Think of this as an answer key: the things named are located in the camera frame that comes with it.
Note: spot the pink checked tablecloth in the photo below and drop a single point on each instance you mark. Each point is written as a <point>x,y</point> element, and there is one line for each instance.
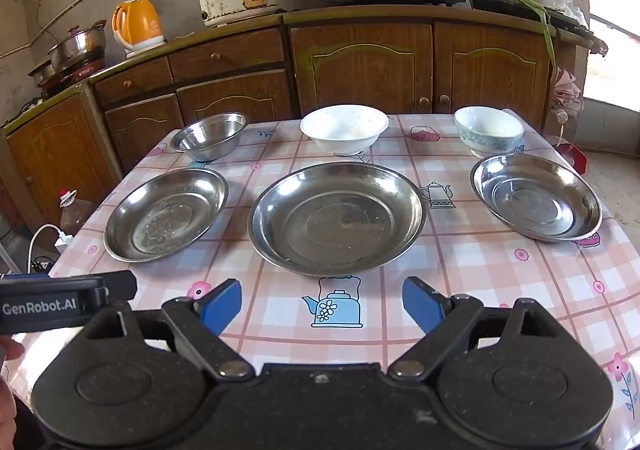
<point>475,270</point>

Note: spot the wooden drawer cabinet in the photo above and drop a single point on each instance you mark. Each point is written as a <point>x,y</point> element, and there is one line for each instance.
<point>225,54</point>

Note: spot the red bag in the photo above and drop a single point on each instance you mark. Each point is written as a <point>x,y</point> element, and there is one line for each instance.
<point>575,154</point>

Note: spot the cooking oil bottle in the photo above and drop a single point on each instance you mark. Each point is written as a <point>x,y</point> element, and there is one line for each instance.
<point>75,217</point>

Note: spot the small steel pot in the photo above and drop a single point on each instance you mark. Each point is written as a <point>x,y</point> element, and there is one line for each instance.
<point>42,72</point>

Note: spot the green onion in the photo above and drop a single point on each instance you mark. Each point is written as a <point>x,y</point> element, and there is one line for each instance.
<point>544,19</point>

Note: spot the red black induction cooker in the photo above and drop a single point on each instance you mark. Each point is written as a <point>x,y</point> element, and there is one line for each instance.
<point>75,74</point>

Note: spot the glazed door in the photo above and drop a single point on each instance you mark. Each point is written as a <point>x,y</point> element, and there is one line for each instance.
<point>610,79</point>

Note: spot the pink folded umbrella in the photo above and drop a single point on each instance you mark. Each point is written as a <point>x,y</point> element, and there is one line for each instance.
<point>565,89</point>

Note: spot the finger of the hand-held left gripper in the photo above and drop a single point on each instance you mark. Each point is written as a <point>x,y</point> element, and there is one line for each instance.
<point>120,286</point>

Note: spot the wooden double-door cabinet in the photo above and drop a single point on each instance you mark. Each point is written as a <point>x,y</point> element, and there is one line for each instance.
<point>365,64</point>

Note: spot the wooden single-door cabinet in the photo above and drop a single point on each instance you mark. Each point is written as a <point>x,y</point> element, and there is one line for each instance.
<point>55,154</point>

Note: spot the small steel bowl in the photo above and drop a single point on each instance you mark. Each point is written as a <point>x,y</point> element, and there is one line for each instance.
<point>210,137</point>

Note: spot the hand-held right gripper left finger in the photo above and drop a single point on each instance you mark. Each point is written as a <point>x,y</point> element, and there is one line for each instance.
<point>222,305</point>

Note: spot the white plastic bag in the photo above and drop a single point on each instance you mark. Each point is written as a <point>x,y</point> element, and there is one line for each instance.
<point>565,4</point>

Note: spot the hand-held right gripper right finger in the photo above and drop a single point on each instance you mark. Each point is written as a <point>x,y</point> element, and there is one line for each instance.
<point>422,302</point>

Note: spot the small white round pendant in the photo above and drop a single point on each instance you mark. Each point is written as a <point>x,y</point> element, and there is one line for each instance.
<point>562,115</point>

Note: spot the black flat cooktop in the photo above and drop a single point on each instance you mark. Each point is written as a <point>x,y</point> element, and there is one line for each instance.
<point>505,3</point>

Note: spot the steel pot with lid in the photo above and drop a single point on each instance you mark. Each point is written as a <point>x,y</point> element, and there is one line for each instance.
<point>75,47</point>

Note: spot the person's left hand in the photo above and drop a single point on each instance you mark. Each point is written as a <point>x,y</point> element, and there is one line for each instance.
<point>10,349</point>

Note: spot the large steel plate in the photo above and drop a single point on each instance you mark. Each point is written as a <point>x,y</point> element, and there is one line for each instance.
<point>335,220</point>

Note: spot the blue patterned white bowl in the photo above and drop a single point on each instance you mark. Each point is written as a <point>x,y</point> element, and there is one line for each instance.
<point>487,127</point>

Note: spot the orange electric kettle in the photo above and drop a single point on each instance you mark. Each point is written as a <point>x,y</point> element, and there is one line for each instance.
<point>137,22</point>

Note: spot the large white bowl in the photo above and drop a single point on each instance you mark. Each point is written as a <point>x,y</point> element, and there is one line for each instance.
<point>345,129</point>

